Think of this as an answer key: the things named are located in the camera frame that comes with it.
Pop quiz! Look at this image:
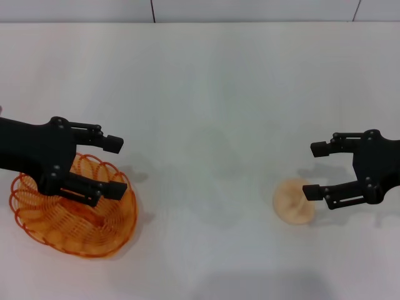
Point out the orange woven plastic basket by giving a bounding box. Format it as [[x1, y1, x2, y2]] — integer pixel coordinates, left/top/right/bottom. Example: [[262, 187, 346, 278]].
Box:
[[9, 152, 139, 259]]

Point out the pale steamed bun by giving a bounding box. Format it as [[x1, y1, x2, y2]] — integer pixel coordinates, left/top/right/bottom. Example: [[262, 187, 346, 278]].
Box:
[[272, 177, 316, 225]]

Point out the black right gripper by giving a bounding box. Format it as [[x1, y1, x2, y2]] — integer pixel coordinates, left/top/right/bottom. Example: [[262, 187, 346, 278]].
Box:
[[302, 128, 400, 211]]

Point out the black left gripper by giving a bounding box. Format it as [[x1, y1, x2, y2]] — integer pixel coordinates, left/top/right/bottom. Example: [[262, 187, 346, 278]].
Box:
[[0, 116, 128, 209]]

